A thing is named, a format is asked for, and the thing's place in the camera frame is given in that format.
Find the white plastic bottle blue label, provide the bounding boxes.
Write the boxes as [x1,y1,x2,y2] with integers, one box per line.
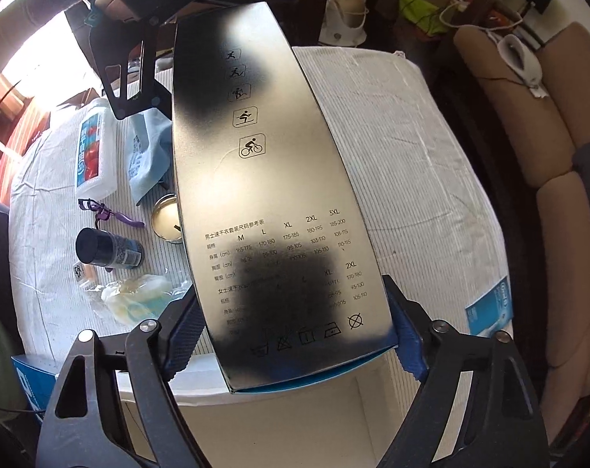
[74,98,117,201]

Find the light blue lens cloth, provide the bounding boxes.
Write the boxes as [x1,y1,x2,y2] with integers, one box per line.
[125,108,172,205]

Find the clear bag of cotton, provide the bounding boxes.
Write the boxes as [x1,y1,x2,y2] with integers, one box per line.
[86,274,193,326]

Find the purple eyelash curler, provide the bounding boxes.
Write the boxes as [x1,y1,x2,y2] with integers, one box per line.
[77,198,145,229]

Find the small clear plastic case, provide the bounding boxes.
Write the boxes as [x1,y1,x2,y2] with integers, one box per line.
[73,262,99,289]

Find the small tin candle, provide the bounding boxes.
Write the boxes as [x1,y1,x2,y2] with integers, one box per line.
[150,193,183,244]

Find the dark blue cylindrical can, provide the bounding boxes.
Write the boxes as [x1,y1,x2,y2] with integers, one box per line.
[75,227,144,269]

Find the silver blue sportswear box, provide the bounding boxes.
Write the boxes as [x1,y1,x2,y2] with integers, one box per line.
[172,3,396,393]

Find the blue oral-b box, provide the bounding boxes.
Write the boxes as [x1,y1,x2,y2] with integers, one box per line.
[465,277,514,337]

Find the white cardboard storage box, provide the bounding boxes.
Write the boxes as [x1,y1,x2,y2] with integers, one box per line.
[170,353,419,467]

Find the white striped tablecloth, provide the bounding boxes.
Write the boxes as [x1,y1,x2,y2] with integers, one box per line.
[9,48,509,361]

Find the white iron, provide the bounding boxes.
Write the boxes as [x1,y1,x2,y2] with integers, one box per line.
[318,0,368,48]

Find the yellow green bag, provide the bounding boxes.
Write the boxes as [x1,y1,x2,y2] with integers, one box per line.
[399,0,450,37]

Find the brown sofa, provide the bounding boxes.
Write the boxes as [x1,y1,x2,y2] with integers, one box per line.
[435,22,590,440]

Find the white device on sofa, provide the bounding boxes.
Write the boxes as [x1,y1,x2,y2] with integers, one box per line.
[488,32,549,98]

